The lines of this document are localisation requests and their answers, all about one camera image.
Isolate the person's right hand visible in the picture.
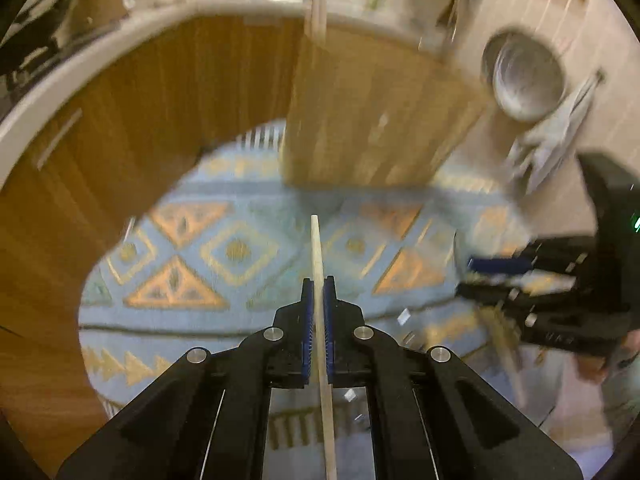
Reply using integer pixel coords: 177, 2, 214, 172
575, 330, 640, 383

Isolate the beige slatted utensil basket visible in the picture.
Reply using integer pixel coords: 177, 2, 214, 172
280, 25, 488, 191

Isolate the silver cabinet handle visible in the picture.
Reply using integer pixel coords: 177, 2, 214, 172
35, 107, 83, 171

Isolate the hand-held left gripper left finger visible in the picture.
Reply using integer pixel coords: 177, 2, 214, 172
55, 278, 317, 480

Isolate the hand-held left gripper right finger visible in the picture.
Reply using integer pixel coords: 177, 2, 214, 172
322, 276, 583, 480

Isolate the hanging metal ladle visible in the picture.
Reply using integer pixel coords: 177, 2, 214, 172
435, 0, 476, 58

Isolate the black glass cooktop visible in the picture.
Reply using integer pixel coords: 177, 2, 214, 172
0, 0, 111, 96

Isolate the blue patterned rug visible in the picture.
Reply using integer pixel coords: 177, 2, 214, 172
77, 120, 556, 461

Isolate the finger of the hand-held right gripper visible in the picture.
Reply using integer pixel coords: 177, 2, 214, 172
467, 239, 598, 281
457, 280, 581, 323

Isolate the white kitchen countertop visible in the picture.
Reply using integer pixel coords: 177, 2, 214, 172
0, 0, 451, 186

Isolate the white hanging towel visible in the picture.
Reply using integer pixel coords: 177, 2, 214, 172
505, 72, 606, 196

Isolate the round steel steamer tray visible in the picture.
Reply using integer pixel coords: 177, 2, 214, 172
481, 30, 568, 122

